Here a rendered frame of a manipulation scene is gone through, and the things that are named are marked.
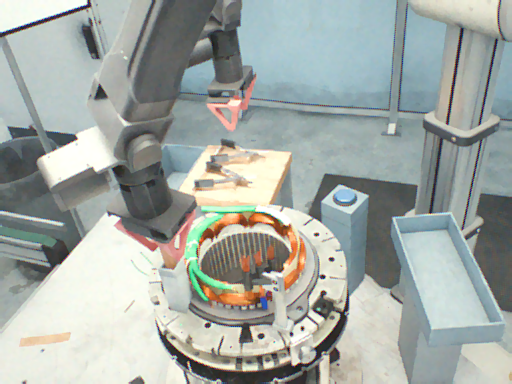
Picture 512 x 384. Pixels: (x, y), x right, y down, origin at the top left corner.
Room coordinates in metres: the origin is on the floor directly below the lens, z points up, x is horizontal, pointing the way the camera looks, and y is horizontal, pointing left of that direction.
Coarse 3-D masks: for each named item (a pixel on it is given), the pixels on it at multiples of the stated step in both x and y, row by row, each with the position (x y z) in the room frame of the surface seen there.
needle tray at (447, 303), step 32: (416, 224) 0.68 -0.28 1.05; (448, 224) 0.67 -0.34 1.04; (416, 256) 0.62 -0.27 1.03; (448, 256) 0.61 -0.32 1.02; (416, 288) 0.51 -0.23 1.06; (448, 288) 0.54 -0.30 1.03; (480, 288) 0.51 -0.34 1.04; (416, 320) 0.53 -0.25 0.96; (448, 320) 0.47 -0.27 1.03; (480, 320) 0.47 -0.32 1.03; (416, 352) 0.51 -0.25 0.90; (448, 352) 0.51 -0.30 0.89
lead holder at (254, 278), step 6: (270, 264) 0.45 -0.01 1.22; (258, 270) 0.44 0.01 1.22; (264, 270) 0.45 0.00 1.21; (270, 270) 0.45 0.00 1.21; (276, 270) 0.46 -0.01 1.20; (246, 276) 0.44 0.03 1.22; (252, 276) 0.44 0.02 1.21; (258, 276) 0.45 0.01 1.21; (246, 282) 0.44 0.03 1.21; (252, 282) 0.44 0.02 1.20; (258, 282) 0.44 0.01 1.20; (264, 282) 0.44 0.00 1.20; (270, 282) 0.44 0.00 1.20; (246, 288) 0.44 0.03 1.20; (252, 288) 0.44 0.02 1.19
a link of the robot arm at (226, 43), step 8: (216, 32) 0.91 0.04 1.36; (224, 32) 0.91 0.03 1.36; (232, 32) 0.92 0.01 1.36; (216, 40) 0.91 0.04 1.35; (224, 40) 0.91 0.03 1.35; (232, 40) 0.91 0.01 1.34; (216, 48) 0.91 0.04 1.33; (224, 48) 0.91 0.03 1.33; (232, 48) 0.91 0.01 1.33; (216, 56) 0.92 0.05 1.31; (224, 56) 0.91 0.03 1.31
